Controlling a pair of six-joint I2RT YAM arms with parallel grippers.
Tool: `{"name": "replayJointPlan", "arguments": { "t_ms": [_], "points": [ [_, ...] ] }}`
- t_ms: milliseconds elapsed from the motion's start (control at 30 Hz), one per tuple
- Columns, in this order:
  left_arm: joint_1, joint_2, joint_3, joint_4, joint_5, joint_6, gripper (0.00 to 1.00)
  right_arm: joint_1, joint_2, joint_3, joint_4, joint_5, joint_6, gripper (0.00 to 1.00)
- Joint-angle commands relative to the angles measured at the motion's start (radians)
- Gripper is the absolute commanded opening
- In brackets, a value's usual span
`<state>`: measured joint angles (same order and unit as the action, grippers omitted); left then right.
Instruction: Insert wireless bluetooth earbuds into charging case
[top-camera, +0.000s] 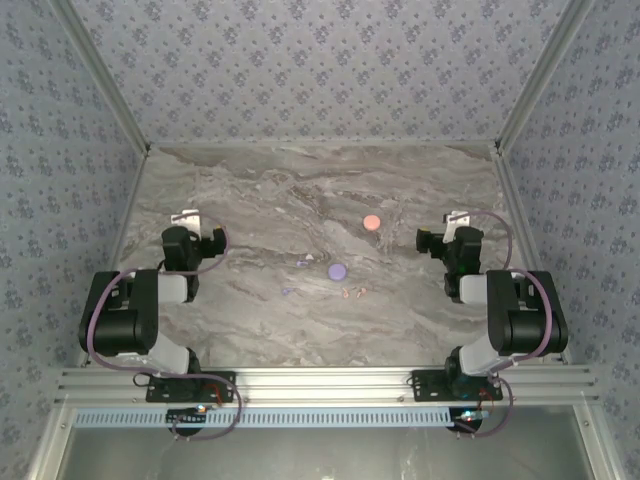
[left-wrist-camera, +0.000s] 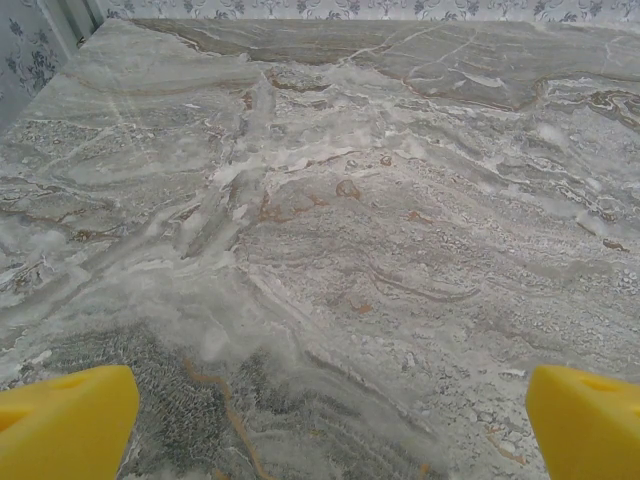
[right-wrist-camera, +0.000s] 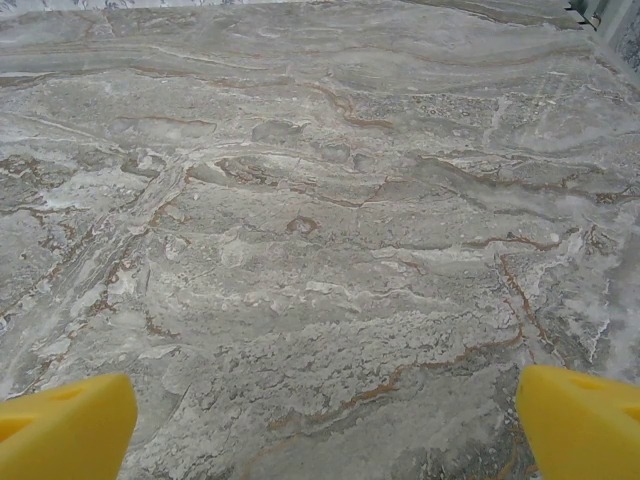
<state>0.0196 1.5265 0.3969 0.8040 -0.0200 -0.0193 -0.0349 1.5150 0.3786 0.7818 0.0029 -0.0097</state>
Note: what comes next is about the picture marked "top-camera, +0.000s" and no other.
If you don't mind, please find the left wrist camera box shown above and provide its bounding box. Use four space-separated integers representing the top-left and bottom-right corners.
171 209 204 234

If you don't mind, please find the grey metal shelf panel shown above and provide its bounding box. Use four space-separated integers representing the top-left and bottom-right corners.
54 404 596 480

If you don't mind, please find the aluminium frame leg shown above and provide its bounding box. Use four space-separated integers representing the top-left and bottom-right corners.
572 402 624 480
27 402 76 480

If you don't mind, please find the aluminium mounting rail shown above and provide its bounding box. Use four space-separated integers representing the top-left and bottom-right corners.
54 367 599 404

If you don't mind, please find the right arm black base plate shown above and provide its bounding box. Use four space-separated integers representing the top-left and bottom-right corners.
410 369 504 404

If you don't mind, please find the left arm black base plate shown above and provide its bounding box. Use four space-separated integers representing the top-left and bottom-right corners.
145 372 237 404

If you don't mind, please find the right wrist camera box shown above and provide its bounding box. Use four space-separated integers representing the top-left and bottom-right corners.
442 209 471 240

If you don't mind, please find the perforated light blue cable duct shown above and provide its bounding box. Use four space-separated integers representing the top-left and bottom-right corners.
73 407 454 429

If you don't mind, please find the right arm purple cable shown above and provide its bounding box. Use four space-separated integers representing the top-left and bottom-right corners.
449 209 556 440

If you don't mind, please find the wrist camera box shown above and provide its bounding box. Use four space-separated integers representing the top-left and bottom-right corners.
171 209 204 234
442 209 471 240

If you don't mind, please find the aluminium corner post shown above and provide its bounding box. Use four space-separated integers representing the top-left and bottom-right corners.
493 0 596 154
48 0 153 154

